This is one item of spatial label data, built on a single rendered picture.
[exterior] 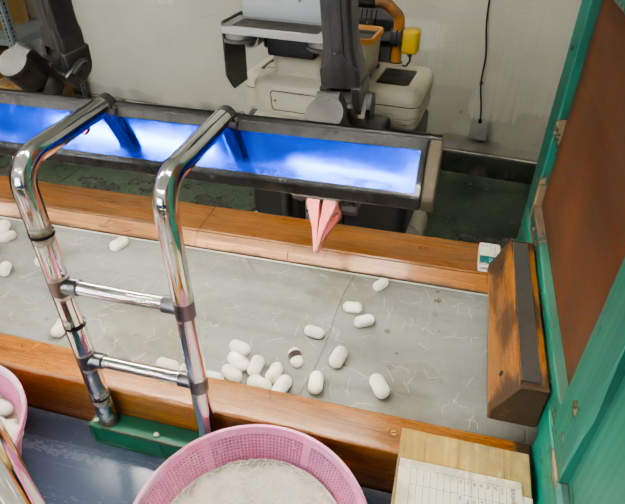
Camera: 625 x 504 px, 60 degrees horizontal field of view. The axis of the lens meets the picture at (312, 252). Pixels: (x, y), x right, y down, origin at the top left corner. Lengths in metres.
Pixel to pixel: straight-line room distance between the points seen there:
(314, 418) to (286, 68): 0.92
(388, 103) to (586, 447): 1.19
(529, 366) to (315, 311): 0.36
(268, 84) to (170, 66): 1.96
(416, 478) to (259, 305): 0.39
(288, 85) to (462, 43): 1.46
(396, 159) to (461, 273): 0.43
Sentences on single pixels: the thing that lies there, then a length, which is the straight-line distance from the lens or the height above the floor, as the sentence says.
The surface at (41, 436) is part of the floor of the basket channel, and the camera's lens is 0.91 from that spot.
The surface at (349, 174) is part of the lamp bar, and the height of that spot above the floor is 1.07.
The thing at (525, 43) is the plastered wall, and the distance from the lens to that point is 2.70.
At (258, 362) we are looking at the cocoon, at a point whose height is 0.76.
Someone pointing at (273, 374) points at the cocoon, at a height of 0.76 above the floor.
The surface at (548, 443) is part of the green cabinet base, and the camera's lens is 0.68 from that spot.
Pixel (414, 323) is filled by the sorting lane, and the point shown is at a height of 0.74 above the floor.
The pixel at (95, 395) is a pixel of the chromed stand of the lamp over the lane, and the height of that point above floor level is 0.78.
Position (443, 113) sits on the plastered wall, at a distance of 2.83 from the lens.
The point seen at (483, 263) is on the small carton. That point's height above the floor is 0.78.
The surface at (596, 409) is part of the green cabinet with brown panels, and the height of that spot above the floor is 0.96.
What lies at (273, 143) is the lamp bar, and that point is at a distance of 0.61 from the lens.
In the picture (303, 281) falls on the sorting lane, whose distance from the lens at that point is 0.95.
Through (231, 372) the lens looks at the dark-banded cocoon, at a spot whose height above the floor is 0.76.
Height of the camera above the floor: 1.35
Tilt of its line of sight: 37 degrees down
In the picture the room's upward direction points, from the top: straight up
